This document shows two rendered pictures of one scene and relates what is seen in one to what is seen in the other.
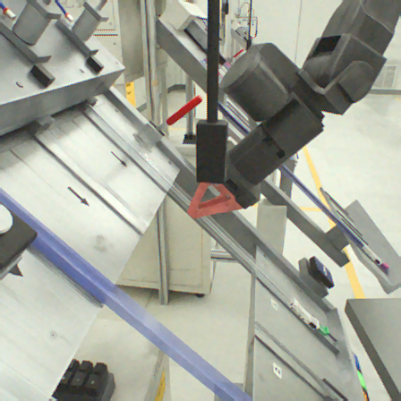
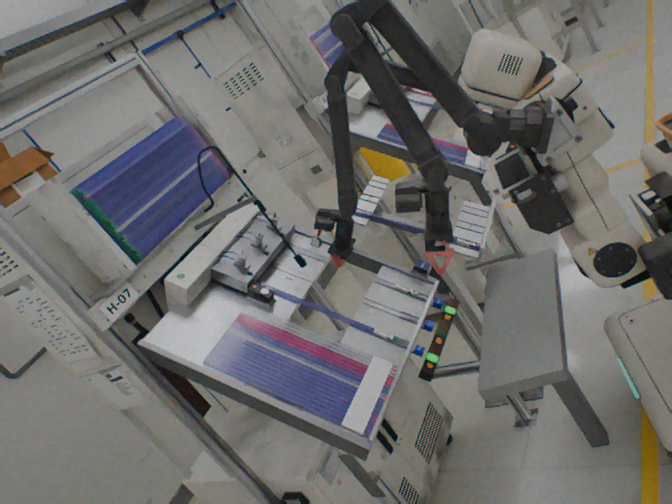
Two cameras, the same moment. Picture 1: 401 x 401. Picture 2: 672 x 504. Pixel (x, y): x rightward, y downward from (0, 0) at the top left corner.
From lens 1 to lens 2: 156 cm
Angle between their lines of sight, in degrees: 31
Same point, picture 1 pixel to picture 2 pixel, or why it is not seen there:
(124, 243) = (305, 286)
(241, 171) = (337, 248)
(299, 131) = (342, 230)
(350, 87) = (345, 213)
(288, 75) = (329, 216)
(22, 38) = (258, 245)
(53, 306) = (285, 305)
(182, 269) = not seen: hidden behind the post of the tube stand
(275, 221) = (421, 242)
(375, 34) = (346, 192)
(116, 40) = (320, 151)
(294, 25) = not seen: outside the picture
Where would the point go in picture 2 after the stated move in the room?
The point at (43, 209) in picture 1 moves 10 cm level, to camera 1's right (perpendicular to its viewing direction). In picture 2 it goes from (279, 285) to (302, 275)
